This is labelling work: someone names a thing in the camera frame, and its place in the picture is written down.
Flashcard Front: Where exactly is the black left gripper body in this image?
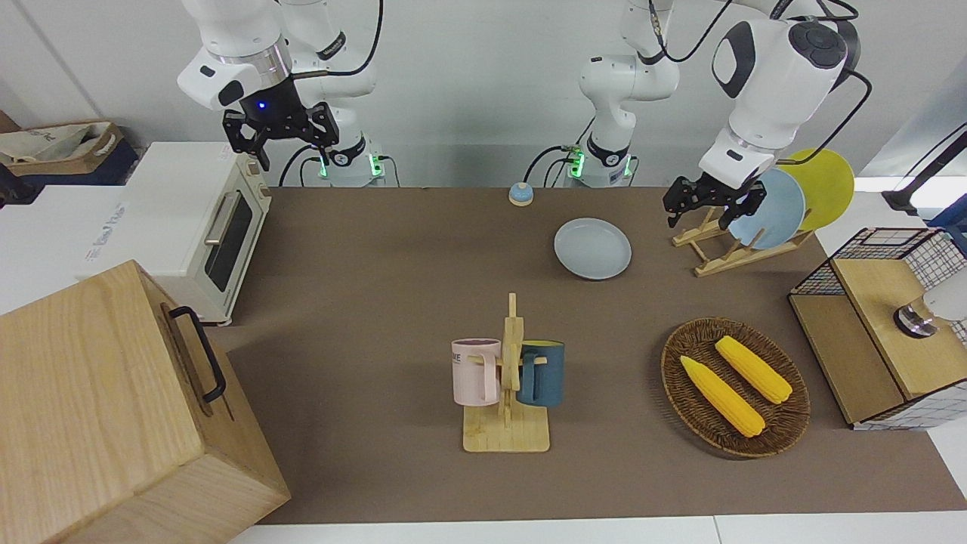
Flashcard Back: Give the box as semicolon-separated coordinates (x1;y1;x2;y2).
663;172;769;209

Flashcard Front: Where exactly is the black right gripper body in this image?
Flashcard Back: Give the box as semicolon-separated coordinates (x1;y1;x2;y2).
222;76;339;153

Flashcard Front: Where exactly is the gray ceramic plate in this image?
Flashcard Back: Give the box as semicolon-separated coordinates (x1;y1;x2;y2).
554;218;632;281

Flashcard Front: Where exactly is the light blue plate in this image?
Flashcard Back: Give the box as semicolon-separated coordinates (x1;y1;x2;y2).
728;168;807;251

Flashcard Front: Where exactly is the wooden plate rack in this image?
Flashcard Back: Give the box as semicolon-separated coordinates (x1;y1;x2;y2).
672;206;815;278

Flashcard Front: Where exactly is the yellow plate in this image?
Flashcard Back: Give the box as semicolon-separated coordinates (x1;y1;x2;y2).
777;148;855;232

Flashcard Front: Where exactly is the white toaster oven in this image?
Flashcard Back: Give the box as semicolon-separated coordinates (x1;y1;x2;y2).
83;141;273;327

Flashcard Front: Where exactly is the brown table mat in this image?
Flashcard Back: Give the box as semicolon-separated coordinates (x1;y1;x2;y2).
204;185;967;526

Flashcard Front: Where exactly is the yellow corn cob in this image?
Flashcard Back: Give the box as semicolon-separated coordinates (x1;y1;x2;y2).
680;355;766;438
715;335;793;405

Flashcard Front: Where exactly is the black metal stand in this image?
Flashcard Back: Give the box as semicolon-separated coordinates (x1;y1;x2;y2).
882;125;967;216

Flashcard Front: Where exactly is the cardboard box with bag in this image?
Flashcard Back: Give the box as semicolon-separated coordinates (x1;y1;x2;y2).
0;119;125;178

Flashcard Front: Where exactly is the brown wicker basket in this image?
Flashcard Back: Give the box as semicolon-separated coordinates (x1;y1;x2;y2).
661;317;811;459

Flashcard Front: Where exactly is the dark teal mug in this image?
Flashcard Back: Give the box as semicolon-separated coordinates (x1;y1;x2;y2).
517;340;566;409

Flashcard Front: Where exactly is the white carton box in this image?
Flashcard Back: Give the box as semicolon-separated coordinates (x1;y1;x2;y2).
0;184;129;314

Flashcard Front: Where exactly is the pink mug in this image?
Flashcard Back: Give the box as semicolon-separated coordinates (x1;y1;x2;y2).
451;338;503;406

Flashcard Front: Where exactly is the small wooden block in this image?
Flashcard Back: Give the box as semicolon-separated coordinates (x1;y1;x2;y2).
462;292;551;454

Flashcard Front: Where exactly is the black right base cable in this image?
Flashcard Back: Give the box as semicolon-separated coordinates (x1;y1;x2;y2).
278;146;327;187

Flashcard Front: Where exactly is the black base cable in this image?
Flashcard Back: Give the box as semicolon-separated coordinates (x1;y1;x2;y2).
525;117;594;187
278;146;327;187

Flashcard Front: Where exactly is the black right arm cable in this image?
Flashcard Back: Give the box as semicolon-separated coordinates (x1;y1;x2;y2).
291;0;385;80

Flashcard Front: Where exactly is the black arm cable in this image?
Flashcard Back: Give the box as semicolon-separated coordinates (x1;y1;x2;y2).
648;0;873;165
291;0;385;80

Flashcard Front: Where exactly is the black left base cable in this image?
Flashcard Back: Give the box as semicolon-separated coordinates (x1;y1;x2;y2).
525;117;594;187

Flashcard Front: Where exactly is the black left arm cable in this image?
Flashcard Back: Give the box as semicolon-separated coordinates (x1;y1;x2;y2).
648;0;873;165

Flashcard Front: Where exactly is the wooden box with black handle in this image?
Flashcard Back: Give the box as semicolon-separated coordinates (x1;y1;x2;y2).
0;259;292;544

